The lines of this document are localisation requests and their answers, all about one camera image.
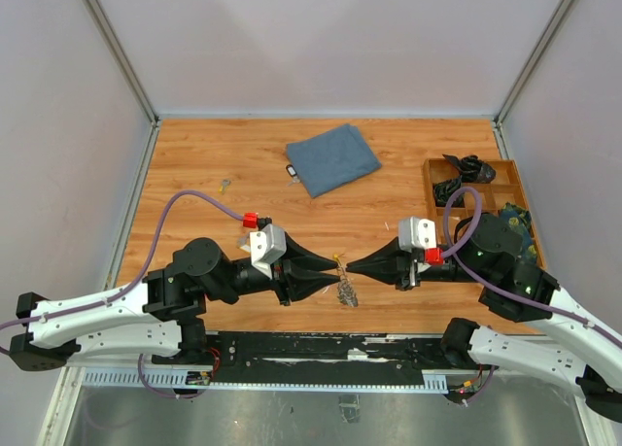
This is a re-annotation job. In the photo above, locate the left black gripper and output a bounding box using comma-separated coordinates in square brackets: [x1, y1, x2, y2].
[205, 232, 342, 306]

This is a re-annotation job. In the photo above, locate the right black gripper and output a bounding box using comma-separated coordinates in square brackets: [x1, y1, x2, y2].
[345, 235, 490, 290]

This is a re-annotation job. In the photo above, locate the metal key organizer ring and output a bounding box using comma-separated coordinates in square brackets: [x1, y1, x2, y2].
[334, 268, 362, 307]

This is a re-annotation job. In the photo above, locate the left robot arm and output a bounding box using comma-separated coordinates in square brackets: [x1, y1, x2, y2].
[5, 231, 338, 372]

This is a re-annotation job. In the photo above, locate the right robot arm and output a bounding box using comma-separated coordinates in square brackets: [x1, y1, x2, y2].
[346, 213, 621, 422]

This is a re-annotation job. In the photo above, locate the dark rolled tie middle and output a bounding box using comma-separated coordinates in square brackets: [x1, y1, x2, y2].
[432, 177, 463, 207]

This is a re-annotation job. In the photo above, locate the dark rolled tie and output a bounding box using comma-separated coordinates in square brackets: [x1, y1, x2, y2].
[443, 154, 497, 184]
[432, 177, 463, 207]

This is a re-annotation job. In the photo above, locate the black key fob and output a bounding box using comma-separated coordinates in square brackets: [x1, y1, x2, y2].
[286, 164, 296, 178]

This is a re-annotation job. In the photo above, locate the folded blue cloth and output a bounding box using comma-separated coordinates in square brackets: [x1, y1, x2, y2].
[286, 123, 382, 198]

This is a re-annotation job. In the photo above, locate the dark rolled tie top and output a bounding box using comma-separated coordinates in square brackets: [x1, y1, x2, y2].
[443, 154, 497, 184]

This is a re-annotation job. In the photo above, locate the blue floral rolled tie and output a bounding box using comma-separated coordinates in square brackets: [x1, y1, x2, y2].
[499, 202, 538, 264]

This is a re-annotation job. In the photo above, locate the wooden compartment tray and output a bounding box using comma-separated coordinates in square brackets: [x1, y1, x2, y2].
[423, 157, 546, 268]

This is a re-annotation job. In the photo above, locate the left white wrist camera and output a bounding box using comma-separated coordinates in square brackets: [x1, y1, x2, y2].
[250, 223, 287, 279]

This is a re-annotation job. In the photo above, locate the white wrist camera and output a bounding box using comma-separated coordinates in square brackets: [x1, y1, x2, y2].
[250, 223, 287, 279]
[397, 217, 437, 252]

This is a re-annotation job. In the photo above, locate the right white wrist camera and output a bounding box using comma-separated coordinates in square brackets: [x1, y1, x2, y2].
[397, 217, 437, 252]

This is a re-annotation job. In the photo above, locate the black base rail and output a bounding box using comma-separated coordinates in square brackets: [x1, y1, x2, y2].
[140, 331, 489, 388]

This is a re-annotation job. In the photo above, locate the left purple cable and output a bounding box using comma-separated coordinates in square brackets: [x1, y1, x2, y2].
[0, 189, 259, 399]

